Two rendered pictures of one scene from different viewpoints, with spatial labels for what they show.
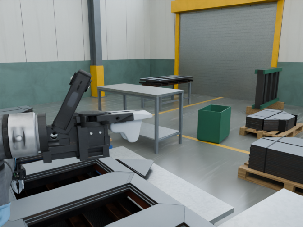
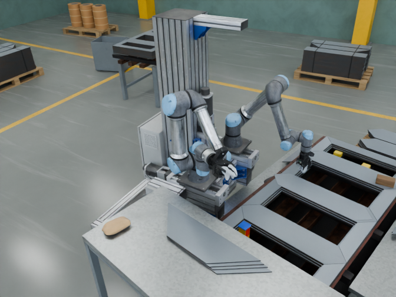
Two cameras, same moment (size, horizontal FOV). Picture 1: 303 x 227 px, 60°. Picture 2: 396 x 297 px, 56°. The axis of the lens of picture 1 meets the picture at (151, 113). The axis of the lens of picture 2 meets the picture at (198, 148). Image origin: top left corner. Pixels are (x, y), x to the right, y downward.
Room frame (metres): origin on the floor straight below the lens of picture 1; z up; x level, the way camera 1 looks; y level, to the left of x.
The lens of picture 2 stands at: (0.11, -1.41, 2.54)
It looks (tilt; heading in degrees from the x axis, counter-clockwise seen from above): 32 degrees down; 81
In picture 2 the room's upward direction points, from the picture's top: 2 degrees counter-clockwise
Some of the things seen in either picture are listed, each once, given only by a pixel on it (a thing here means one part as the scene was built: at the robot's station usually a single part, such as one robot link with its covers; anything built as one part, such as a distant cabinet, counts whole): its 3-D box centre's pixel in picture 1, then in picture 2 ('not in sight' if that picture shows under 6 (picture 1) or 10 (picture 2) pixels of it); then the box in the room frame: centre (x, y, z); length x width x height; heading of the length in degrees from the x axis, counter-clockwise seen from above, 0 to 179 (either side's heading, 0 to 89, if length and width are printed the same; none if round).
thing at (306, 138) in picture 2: not in sight; (306, 138); (1.24, 0.69, 1.16); 0.09 x 0.08 x 0.11; 138
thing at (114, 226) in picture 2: not in sight; (116, 225); (-0.12, 0.19, 1.07); 0.16 x 0.10 x 0.04; 22
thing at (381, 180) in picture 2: not in sight; (385, 180); (1.76, 0.44, 0.88); 0.12 x 0.06 x 0.05; 142
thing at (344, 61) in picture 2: not in sight; (335, 62); (3.55, 4.36, 0.26); 1.20 x 0.80 x 0.53; 139
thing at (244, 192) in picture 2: not in sight; (274, 176); (1.13, 0.93, 0.66); 1.30 x 0.20 x 0.03; 36
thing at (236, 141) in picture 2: not in sight; (233, 137); (0.76, 0.95, 1.09); 0.15 x 0.15 x 0.10
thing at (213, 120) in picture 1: (213, 122); not in sight; (4.74, -1.15, 0.29); 0.61 x 0.46 x 0.57; 147
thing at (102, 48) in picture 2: not in sight; (112, 54); (-0.35, 5.87, 0.29); 0.62 x 0.43 x 0.57; 154
